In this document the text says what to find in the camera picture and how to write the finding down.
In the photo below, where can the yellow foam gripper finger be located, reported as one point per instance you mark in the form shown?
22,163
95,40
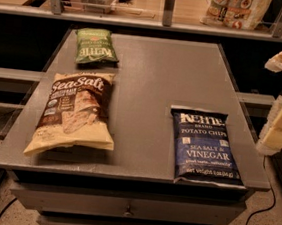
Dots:
270,138

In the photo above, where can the blue Kettle chip bag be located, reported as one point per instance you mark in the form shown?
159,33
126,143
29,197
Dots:
202,150

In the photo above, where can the colourful snack bag on shelf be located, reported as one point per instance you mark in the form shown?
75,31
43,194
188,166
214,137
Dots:
237,14

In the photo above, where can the green Kettle chip bag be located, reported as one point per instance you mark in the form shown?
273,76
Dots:
94,45

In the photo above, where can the cream Sea Salt chip bag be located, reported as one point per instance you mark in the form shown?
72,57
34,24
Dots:
75,114

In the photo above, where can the round metal drawer knob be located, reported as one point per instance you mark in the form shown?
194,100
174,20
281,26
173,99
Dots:
128,213

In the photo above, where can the grey drawer cabinet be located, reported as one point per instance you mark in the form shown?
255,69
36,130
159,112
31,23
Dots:
66,205

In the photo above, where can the metal shelf rail frame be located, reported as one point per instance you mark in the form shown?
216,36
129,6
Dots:
177,15

